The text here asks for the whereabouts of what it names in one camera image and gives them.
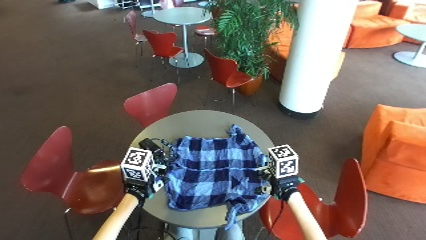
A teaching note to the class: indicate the person's left hand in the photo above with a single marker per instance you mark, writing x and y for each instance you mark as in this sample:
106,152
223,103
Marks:
157,156

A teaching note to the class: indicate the person's right hand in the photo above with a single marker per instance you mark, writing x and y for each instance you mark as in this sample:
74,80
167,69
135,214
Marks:
284,186

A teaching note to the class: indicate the blue checked cloth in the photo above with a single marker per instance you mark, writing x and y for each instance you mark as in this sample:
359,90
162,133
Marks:
214,170

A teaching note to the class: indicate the white left marker cube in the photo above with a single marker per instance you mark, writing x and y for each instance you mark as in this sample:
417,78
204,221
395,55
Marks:
138,164

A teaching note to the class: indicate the white marker cube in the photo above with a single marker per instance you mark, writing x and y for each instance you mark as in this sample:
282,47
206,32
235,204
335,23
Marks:
284,160
138,164

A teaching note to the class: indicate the white right marker cube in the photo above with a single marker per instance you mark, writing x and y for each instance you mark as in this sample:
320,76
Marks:
284,160

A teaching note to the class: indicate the red chair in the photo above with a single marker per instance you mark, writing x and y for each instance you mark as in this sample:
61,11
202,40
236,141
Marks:
162,43
151,105
206,31
75,186
342,206
224,71
133,25

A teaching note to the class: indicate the the person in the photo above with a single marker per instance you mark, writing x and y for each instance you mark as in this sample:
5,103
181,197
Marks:
195,234

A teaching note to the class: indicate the orange plant pot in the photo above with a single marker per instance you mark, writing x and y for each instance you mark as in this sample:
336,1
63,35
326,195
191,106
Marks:
251,86

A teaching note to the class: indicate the orange armchair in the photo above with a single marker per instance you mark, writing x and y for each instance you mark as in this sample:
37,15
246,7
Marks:
397,153

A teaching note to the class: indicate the white round pillar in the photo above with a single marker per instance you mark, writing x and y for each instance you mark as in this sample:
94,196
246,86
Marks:
318,53

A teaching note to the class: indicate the green palm plant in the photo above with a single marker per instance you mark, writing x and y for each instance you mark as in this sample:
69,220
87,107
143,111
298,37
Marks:
248,30

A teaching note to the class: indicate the orange round sofa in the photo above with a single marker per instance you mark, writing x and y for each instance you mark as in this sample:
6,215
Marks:
375,28

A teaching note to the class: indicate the round white side table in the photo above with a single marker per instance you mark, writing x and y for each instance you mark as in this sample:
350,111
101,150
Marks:
415,36

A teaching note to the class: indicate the round grey pedestal table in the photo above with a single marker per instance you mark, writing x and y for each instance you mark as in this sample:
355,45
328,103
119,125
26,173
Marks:
183,16
150,12

